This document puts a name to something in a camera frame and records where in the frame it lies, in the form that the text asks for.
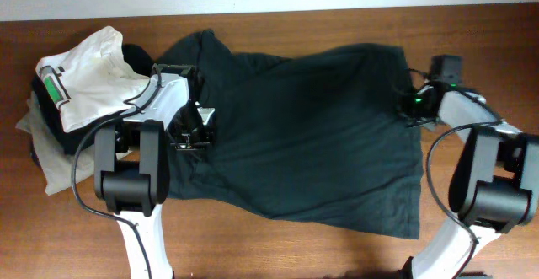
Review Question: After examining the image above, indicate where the black folded garment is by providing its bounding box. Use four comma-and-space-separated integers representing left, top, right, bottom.
31, 44, 154, 155

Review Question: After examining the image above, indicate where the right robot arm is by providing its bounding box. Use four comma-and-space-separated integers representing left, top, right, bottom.
398, 81, 538, 278

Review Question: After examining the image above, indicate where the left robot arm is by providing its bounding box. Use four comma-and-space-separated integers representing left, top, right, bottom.
94, 64, 215, 278

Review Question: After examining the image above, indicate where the white folded t-shirt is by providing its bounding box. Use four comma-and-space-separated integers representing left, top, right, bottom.
35, 26, 148, 132

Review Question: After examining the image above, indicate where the beige folded cloth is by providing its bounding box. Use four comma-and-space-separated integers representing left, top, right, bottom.
15, 91, 131, 196

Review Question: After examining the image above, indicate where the dark green t-shirt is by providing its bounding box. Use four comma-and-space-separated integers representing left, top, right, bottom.
160, 30, 423, 239

